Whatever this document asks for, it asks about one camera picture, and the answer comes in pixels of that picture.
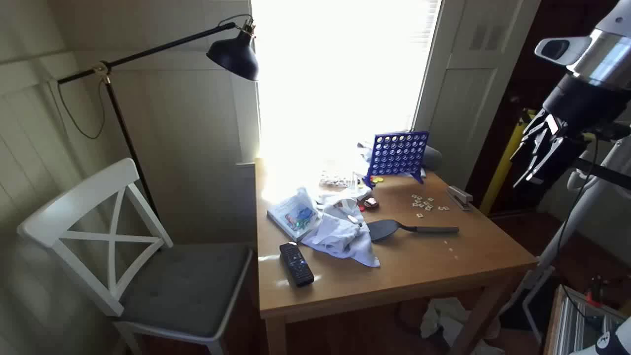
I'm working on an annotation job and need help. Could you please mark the white wooden chair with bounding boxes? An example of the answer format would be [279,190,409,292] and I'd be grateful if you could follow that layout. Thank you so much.
[17,156,255,355]

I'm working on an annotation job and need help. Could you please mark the white rag on floor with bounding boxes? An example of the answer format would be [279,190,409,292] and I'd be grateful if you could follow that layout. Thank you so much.
[419,296,506,355]

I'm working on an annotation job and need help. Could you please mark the black spatula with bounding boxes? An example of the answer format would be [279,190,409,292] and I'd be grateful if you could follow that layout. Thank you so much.
[368,219,462,245]

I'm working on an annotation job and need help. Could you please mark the white crumpled cloth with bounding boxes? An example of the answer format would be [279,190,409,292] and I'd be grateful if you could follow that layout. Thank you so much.
[299,190,383,271]

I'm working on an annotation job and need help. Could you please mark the white camera stand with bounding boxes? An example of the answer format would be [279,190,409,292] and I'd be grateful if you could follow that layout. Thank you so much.
[506,117,631,348]

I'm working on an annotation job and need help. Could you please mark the scattered white small pieces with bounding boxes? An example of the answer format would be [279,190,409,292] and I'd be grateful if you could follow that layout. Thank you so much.
[409,192,454,221]

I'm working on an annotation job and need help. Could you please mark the black remote control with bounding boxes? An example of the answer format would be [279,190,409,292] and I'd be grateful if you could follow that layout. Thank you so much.
[279,241,316,290]

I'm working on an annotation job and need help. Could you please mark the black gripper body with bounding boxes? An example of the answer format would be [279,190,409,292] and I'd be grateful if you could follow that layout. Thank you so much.
[539,73,631,148]

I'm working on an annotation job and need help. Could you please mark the blue connect four grid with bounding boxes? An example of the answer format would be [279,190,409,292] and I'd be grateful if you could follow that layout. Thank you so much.
[362,131,433,190]

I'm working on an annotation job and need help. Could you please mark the black floor lamp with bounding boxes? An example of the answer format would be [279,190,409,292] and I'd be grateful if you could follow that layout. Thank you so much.
[56,14,261,219]

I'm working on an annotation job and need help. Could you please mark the clear bag of pieces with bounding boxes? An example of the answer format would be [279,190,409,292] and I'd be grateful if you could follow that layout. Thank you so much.
[318,170,358,192]

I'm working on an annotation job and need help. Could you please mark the yellow pole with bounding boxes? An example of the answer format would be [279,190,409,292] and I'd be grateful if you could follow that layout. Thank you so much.
[478,107,537,217]

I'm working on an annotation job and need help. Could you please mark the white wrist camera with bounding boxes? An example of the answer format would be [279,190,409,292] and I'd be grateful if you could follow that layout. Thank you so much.
[533,34,592,70]

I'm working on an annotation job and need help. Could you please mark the white illustrated booklet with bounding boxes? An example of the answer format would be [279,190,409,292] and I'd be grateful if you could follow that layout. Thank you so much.
[267,188,324,243]

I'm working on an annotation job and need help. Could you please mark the open cardboard box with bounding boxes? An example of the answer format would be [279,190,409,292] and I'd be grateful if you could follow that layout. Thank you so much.
[541,283,631,355]

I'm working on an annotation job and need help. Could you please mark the grey seat cushion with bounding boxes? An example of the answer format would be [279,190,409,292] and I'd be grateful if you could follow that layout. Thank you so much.
[119,243,253,340]

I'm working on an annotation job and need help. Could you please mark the grey round object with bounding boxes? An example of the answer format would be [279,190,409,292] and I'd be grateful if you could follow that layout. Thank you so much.
[423,144,444,174]

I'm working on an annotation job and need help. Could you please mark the white shutter door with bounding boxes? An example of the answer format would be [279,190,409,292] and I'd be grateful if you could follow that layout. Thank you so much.
[413,0,545,194]

